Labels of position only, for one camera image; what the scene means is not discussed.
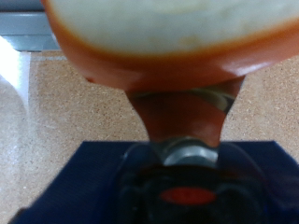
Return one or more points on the black slotted spatula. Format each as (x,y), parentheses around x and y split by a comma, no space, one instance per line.
(180,118)

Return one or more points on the toy bread slice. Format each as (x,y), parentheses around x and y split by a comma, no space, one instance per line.
(171,28)

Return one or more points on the silver toaster oven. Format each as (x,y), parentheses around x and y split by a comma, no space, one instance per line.
(25,23)

